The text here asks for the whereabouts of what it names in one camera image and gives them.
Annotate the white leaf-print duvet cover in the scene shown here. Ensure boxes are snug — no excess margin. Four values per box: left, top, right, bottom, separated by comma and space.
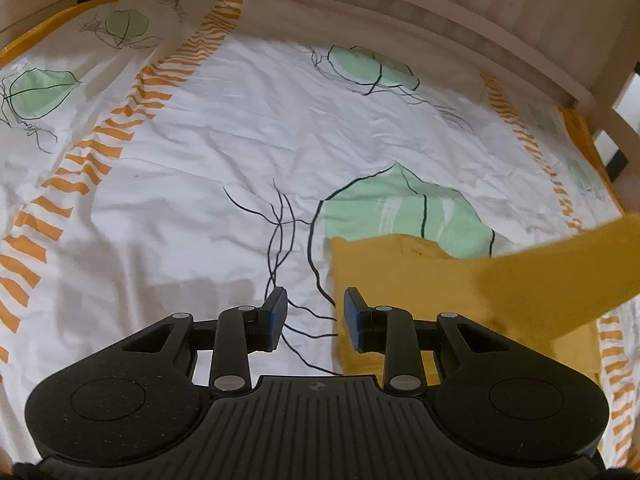
1, 0, 639, 469

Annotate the beige wooden bed frame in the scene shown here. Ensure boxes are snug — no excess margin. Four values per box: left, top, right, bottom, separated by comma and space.
333, 0, 639, 167

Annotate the mustard yellow knit sweater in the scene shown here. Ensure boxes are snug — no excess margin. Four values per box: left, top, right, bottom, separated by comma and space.
331, 214, 639, 377

